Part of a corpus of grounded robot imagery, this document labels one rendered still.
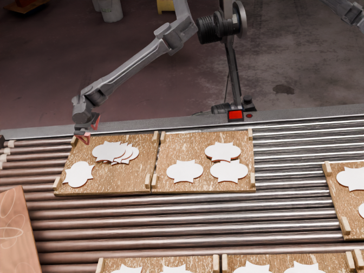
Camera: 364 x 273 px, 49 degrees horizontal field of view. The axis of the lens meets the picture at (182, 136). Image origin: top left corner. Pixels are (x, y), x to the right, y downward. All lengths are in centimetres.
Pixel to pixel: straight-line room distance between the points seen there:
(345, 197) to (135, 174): 83
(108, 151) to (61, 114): 212
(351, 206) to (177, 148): 74
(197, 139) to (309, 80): 217
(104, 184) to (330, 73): 272
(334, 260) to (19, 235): 106
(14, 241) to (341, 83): 304
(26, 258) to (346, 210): 110
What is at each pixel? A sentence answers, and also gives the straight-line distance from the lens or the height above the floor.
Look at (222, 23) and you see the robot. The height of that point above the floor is 116.
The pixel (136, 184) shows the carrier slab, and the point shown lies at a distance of 165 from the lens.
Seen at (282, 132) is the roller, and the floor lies 92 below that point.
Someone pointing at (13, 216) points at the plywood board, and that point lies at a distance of 160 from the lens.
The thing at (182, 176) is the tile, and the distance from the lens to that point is 162.
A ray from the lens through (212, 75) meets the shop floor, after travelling 393.
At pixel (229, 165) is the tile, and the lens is 164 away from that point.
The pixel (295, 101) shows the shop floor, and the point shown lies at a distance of 356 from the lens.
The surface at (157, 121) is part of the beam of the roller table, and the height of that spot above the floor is 92.
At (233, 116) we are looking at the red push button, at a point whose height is 93.
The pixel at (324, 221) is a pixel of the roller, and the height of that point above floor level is 92.
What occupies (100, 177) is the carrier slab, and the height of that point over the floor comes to 94.
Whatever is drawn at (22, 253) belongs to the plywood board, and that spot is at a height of 104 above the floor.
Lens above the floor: 212
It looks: 41 degrees down
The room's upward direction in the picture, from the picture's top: 10 degrees counter-clockwise
